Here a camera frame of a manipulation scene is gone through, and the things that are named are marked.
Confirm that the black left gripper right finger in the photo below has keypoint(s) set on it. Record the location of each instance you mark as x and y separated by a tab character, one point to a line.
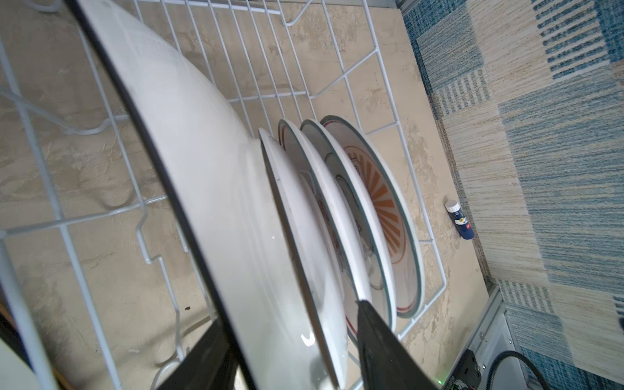
384	362

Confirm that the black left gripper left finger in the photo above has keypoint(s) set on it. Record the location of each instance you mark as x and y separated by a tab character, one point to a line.
211	364

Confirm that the white round plate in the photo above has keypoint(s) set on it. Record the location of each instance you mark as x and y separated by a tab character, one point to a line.
314	261
393	213
336	216
348	164

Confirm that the small blue bottle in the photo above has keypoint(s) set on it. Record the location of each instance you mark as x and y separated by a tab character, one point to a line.
460	220

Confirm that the aluminium mounting rail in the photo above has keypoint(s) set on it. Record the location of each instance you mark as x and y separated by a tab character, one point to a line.
490	337

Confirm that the white wire dish rack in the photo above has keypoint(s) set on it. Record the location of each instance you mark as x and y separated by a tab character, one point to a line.
73	167

